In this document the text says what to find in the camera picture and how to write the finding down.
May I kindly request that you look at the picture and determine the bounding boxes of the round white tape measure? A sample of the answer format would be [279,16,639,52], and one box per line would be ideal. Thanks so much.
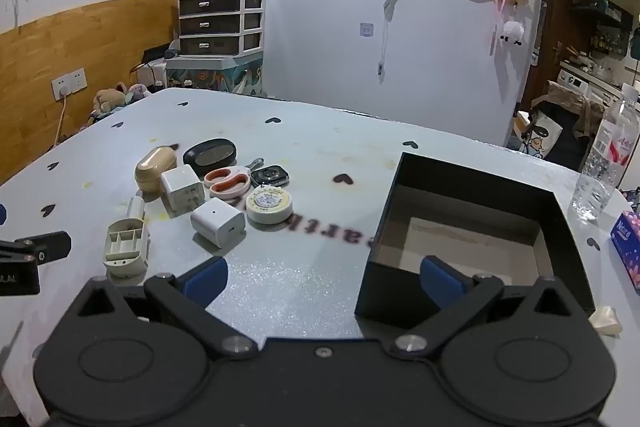
[246,185,295,226]

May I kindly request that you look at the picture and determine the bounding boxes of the hanging white cord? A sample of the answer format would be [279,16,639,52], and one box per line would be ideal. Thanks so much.
[376,0,400,82]

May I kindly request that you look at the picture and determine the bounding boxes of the beige oval case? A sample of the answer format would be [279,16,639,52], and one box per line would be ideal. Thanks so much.
[134,146,178,194]

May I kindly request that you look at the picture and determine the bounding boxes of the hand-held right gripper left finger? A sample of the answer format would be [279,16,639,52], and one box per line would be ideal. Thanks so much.
[62,257,259,360]

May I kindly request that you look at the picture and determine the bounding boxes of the brown teddy bear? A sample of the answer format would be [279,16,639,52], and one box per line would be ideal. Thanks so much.
[89,82,132,124]

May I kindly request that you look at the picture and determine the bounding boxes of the clear water bottle red label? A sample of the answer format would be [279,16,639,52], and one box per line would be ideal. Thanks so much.
[571,84,640,222]

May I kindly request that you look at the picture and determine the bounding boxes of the black oval case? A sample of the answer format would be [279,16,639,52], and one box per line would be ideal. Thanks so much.
[182,138,237,178]

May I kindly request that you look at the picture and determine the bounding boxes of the chair with brown jacket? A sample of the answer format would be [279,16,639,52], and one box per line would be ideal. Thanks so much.
[530,79,606,168]

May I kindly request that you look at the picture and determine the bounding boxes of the white sheep plush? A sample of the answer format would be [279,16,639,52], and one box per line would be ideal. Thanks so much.
[499,21,526,45]

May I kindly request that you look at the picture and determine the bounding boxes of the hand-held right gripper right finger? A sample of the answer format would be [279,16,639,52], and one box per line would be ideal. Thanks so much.
[386,255,588,360]

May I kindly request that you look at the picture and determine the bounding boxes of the beige plastic compartment holder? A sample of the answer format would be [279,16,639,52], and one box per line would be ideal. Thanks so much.
[102,195,151,278]

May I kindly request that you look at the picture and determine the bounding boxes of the black cardboard box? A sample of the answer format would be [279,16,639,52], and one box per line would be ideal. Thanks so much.
[354,152,597,330]

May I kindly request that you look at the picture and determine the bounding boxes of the white charging cube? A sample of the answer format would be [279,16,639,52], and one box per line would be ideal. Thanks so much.
[190,198,247,249]
[160,164,206,219]

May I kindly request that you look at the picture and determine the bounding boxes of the white wall outlet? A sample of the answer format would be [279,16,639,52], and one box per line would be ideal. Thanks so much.
[51,67,88,100]

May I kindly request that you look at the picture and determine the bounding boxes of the purple floral tissue pack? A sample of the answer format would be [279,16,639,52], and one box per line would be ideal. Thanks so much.
[609,209,640,290]

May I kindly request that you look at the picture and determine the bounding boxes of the orange handled scissors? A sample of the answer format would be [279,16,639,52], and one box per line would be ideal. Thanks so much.
[203,157,265,200]

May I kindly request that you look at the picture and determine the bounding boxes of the painted cabinet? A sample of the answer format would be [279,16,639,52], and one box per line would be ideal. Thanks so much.
[165,52,266,96]

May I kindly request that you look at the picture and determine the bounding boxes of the white cartoon tote bag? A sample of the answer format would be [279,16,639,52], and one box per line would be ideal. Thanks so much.
[520,112,566,155]

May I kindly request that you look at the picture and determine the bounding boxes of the black smartwatch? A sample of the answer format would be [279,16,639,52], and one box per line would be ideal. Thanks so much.
[250,164,291,188]

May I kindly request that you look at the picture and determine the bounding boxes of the white drawer unit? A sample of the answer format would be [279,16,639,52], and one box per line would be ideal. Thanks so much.
[178,0,265,56]

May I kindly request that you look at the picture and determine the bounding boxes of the white washing machine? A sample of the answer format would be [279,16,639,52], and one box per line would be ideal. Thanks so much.
[557,62,601,100]

